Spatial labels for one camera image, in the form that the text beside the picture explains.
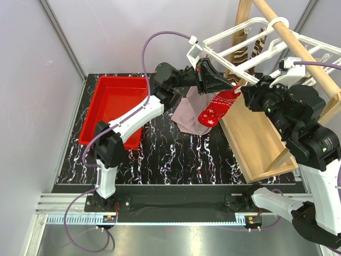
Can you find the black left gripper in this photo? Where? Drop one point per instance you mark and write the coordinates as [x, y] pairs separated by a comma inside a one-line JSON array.
[[208, 80]]

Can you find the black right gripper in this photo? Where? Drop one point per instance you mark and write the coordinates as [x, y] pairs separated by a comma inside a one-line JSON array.
[[253, 94]]

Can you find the brown striped sock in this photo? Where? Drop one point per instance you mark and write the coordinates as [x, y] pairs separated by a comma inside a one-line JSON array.
[[257, 50], [239, 56]]

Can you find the white clip hanger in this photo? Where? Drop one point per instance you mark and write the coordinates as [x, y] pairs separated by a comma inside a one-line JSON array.
[[275, 47]]

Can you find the mauve sock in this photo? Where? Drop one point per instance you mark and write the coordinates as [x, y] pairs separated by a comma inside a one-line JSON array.
[[187, 112]]

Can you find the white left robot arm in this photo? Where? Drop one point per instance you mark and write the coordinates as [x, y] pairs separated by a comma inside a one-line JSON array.
[[108, 147]]

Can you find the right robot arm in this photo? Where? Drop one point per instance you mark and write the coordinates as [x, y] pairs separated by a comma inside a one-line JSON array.
[[294, 111]]

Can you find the red snowflake sock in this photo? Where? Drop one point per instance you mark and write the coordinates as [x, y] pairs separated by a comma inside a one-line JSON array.
[[218, 107]]

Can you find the wooden hanging rod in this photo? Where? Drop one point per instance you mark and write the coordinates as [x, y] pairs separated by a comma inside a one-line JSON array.
[[320, 76]]

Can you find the red plastic bin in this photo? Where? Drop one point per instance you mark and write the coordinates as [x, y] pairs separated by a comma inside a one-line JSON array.
[[113, 97]]

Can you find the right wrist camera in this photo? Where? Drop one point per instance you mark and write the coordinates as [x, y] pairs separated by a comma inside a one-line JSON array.
[[288, 72]]

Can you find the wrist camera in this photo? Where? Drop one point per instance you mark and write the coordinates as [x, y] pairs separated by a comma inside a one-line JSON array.
[[196, 49], [288, 72]]

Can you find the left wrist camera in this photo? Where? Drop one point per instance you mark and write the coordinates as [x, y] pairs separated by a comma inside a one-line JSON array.
[[196, 49]]

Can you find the wooden rack frame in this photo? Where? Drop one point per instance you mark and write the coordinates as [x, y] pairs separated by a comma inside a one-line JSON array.
[[255, 142]]

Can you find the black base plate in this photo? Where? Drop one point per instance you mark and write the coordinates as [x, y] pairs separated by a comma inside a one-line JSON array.
[[175, 204]]

